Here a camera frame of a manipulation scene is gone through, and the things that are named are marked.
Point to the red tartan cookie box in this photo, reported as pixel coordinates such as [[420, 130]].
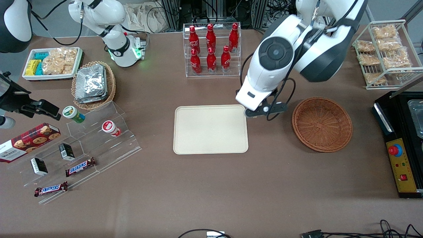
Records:
[[29, 142]]

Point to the grey metal profile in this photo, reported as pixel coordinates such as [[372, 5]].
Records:
[[408, 85]]

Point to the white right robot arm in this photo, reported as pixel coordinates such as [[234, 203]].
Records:
[[99, 13]]

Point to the teal snack pack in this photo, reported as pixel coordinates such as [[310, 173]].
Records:
[[39, 69], [41, 55]]

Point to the Snickers chocolate bar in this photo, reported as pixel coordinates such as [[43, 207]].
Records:
[[51, 189], [80, 167]]

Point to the large clear bag of crackers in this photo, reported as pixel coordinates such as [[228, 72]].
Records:
[[59, 61]]

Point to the red rocker switch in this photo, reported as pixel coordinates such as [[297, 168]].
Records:
[[403, 177]]

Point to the clear acrylic bottle rack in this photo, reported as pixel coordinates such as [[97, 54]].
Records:
[[213, 71]]

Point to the red cola bottle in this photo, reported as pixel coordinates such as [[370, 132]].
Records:
[[196, 64], [211, 62], [193, 38], [234, 36], [211, 36], [225, 61]]

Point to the green-lidded snack cup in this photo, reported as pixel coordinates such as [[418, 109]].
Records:
[[72, 113]]

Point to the stack of silver foil packs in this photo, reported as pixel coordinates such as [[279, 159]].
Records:
[[91, 82]]

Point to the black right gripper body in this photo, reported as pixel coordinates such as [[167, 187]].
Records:
[[14, 100]]

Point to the yellow snack pack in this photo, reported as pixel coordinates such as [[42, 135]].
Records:
[[32, 67]]

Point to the black control box yellow panel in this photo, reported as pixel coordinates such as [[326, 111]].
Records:
[[406, 185]]

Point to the beige rectangular serving tray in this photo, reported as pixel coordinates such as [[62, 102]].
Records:
[[211, 130]]

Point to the red-lidded snack cup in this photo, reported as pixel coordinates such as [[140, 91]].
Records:
[[110, 128]]

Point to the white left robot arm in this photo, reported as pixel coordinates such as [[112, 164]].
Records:
[[281, 53]]

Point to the round brown wicker basket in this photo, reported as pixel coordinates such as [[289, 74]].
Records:
[[322, 125]]

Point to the small black box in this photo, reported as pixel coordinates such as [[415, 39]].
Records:
[[66, 151], [39, 166]]

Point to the tan wicker basket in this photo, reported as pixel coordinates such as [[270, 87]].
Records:
[[110, 86]]

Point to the white rectangular snack tray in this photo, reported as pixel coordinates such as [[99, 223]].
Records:
[[29, 76]]

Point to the clear acrylic tiered stand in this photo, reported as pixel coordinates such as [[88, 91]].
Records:
[[99, 148]]

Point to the red emergency stop button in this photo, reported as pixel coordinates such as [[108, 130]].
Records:
[[394, 150]]

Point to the steel pan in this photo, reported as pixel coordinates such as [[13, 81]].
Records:
[[417, 115]]

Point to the beige cloth bag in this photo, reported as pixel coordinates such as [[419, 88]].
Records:
[[142, 18]]

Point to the clear bag of fried snacks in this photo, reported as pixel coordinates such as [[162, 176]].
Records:
[[396, 60], [368, 59], [385, 32], [389, 44], [375, 78], [365, 46]]

